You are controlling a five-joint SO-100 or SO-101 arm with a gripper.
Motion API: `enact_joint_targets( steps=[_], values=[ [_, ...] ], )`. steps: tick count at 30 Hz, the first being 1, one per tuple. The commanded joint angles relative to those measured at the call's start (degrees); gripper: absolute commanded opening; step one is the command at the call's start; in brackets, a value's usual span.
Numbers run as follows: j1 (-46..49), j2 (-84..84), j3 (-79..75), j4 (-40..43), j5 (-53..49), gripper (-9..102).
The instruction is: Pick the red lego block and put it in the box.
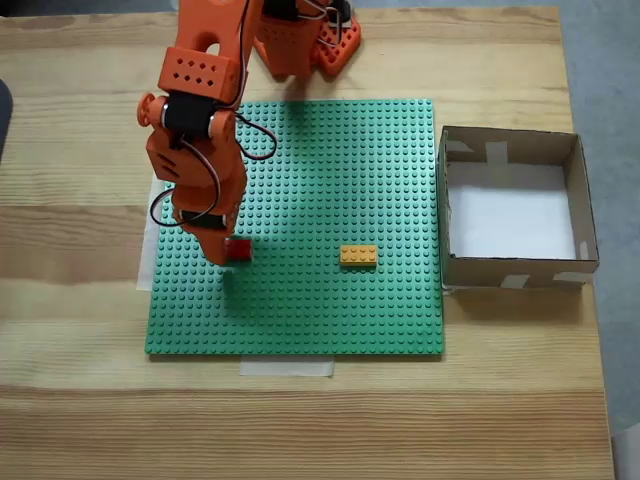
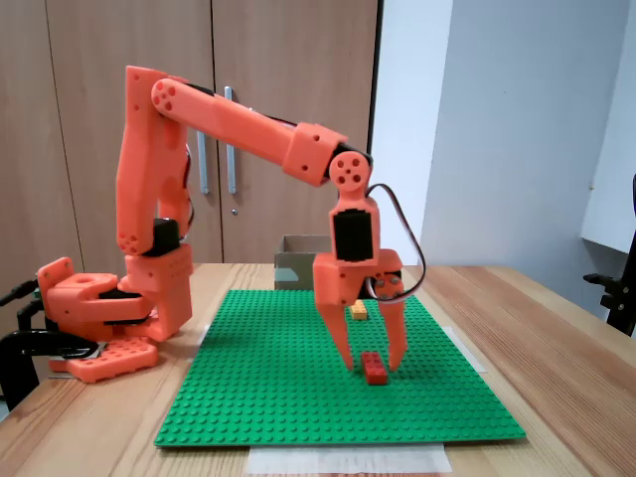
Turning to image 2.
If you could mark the yellow lego block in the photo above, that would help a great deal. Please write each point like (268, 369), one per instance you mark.
(359, 312)

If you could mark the wooden cabinet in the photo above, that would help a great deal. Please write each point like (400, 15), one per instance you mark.
(74, 49)

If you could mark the red lego block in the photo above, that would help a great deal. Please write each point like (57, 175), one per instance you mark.
(375, 370)

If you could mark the green lego baseplate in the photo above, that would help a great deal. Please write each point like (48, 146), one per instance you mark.
(273, 387)

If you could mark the black table clamp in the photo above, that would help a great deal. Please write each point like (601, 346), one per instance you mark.
(15, 358)

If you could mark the brown cardboard box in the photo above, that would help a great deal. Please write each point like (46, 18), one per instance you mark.
(293, 270)

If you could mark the black camera stand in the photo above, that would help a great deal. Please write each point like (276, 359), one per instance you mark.
(621, 298)

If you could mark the masking tape strip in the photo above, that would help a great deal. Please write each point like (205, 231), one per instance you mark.
(348, 459)
(469, 350)
(199, 345)

